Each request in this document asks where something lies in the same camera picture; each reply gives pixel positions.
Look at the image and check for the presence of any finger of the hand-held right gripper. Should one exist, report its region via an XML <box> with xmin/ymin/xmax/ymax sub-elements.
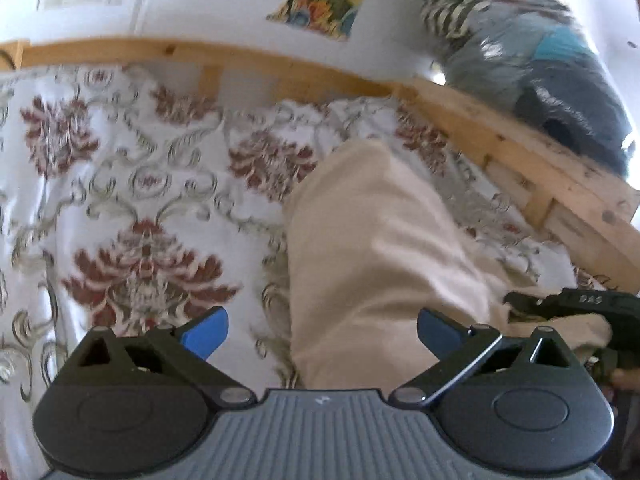
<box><xmin>502</xmin><ymin>291</ymin><xmax>551</xmax><ymax>319</ymax></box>

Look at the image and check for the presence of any white floral bedspread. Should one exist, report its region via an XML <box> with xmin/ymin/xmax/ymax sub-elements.
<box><xmin>0</xmin><ymin>62</ymin><xmax>616</xmax><ymax>480</ymax></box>

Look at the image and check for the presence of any colourful cartoon wall poster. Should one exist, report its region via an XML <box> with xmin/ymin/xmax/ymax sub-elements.
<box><xmin>265</xmin><ymin>0</ymin><xmax>377</xmax><ymax>42</ymax></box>

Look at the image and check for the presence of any person's right hand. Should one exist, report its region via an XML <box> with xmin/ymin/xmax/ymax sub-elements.
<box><xmin>612</xmin><ymin>367</ymin><xmax>640</xmax><ymax>390</ymax></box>

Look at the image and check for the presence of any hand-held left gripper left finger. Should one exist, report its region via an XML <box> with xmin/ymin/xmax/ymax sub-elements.
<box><xmin>47</xmin><ymin>306</ymin><xmax>258</xmax><ymax>407</ymax></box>

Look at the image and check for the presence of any beige hoodie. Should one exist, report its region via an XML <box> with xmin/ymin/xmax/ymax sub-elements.
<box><xmin>282</xmin><ymin>137</ymin><xmax>615</xmax><ymax>392</ymax></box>

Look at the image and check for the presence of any pile of mixed clothes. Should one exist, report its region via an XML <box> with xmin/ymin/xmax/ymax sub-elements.
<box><xmin>411</xmin><ymin>0</ymin><xmax>637</xmax><ymax>178</ymax></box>

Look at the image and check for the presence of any wooden bed frame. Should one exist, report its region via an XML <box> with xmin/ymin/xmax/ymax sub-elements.
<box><xmin>0</xmin><ymin>35</ymin><xmax>640</xmax><ymax>295</ymax></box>

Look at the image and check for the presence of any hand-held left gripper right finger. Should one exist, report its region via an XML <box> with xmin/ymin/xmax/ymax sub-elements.
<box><xmin>389</xmin><ymin>308</ymin><xmax>598</xmax><ymax>407</ymax></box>

